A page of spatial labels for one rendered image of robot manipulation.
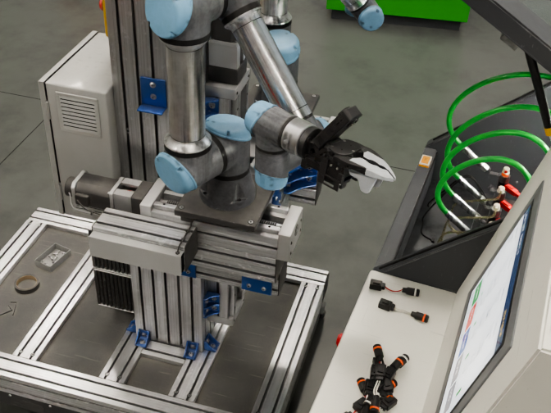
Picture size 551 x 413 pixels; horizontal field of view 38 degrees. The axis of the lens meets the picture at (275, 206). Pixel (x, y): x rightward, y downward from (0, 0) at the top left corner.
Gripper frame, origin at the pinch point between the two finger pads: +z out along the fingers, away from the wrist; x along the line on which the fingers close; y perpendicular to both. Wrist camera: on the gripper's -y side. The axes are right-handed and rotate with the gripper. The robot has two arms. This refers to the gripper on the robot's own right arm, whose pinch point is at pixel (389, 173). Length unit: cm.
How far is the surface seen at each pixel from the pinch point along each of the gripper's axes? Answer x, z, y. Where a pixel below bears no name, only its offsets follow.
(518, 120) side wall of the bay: -96, -13, 22
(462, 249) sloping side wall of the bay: -33.7, 5.8, 29.7
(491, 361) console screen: 19.9, 36.1, 10.6
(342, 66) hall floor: -272, -193, 110
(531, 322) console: 22.9, 40.4, -2.2
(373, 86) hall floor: -266, -165, 111
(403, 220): -54, -21, 44
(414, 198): -64, -24, 42
